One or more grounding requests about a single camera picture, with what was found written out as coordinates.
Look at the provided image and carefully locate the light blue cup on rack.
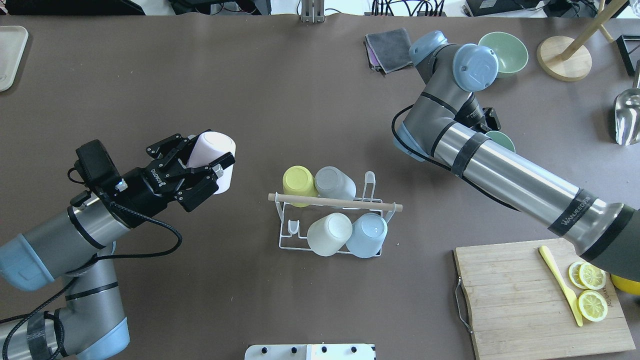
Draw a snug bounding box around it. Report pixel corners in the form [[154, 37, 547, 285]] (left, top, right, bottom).
[[346, 213, 387, 259]]

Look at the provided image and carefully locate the white wire cup rack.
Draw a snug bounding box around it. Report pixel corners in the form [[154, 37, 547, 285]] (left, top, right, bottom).
[[268, 166, 403, 259]]

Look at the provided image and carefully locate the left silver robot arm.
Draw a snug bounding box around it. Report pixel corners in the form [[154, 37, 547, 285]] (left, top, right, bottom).
[[1, 130, 237, 360]]

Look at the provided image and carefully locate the green cup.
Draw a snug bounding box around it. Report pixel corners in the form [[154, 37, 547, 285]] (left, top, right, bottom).
[[486, 130, 515, 153]]

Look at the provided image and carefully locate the metal scoop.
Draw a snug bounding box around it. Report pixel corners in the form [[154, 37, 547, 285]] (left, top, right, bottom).
[[614, 61, 640, 146]]

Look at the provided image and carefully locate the pink cup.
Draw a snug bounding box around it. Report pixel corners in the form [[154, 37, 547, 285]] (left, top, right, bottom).
[[186, 131, 237, 195]]

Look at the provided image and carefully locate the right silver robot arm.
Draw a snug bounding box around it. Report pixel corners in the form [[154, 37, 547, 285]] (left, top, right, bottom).
[[391, 30, 640, 281]]

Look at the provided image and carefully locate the wooden mug tree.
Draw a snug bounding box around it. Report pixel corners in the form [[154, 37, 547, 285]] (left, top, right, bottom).
[[536, 0, 628, 82]]

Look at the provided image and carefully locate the wooden cutting board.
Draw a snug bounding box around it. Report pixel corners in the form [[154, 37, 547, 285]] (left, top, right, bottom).
[[454, 238, 636, 360]]

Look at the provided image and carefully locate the green bowl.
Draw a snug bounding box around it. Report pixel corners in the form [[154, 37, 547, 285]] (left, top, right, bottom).
[[478, 31, 529, 79]]

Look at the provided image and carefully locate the white plastic tray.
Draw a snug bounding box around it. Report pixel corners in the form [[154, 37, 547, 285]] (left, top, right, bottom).
[[0, 25, 29, 92]]

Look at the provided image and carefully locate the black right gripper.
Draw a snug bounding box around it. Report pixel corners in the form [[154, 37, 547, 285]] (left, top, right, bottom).
[[457, 92, 501, 133]]

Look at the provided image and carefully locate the lemon slice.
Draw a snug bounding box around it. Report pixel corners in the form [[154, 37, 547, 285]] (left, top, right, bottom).
[[567, 261, 607, 291], [577, 289, 608, 322]]

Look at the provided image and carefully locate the yellow plastic knife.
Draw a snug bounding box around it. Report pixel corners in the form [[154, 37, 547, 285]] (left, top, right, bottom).
[[538, 244, 584, 327]]

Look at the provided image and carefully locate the white cup on rack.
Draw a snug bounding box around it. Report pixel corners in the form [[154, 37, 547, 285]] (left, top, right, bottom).
[[307, 212, 353, 256]]

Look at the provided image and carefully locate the grey cup on rack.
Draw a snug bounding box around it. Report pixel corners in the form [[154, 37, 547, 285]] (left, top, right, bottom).
[[314, 166, 357, 201]]

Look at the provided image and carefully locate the lemon slice left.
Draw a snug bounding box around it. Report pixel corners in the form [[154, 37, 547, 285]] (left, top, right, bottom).
[[567, 261, 607, 291]]

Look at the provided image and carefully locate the black glass rack tray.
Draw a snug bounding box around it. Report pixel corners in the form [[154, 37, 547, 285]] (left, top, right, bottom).
[[615, 34, 640, 76]]

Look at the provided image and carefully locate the lemon slice right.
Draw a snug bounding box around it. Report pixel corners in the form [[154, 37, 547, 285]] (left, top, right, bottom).
[[577, 289, 608, 322]]

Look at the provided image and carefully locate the yellow cup on rack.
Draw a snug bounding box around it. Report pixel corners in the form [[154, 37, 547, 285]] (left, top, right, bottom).
[[282, 165, 318, 198]]

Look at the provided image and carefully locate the yellow lemon upper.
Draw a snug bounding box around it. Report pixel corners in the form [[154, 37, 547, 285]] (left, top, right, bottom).
[[610, 274, 640, 296]]

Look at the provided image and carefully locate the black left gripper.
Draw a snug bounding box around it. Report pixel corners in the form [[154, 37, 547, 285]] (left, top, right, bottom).
[[102, 133, 236, 218]]

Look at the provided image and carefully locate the grey folded cloth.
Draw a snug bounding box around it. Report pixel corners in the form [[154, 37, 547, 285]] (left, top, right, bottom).
[[364, 27, 413, 75]]

